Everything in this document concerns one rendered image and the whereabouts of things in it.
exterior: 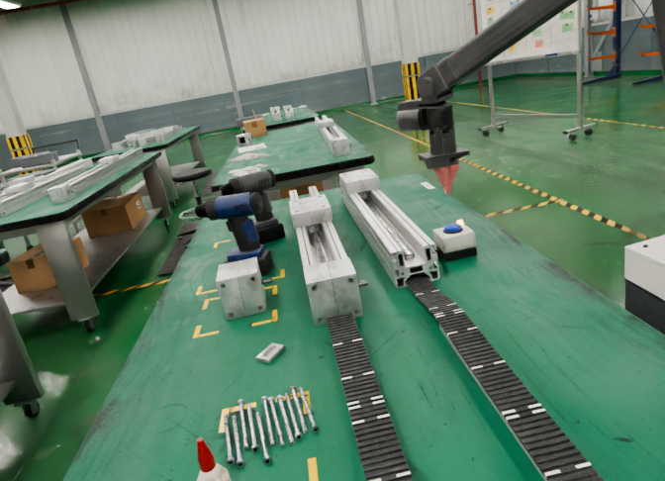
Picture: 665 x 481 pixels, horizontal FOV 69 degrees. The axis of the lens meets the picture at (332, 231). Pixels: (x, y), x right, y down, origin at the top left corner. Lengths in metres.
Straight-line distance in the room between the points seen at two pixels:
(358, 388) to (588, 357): 0.35
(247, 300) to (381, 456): 0.55
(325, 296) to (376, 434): 0.37
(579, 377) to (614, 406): 0.07
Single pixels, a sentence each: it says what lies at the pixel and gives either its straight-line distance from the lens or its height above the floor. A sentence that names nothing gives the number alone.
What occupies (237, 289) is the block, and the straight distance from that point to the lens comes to 1.08.
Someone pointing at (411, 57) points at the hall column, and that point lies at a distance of 11.17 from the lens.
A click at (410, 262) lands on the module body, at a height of 0.82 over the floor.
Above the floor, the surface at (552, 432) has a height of 0.81.
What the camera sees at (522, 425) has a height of 0.81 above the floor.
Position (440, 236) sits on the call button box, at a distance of 1.18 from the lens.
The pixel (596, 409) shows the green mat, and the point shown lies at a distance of 0.76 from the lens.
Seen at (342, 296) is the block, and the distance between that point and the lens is 0.97.
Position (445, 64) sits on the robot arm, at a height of 1.22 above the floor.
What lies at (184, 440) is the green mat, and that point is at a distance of 0.81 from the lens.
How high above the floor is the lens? 1.25
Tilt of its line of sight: 18 degrees down
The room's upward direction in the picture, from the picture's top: 10 degrees counter-clockwise
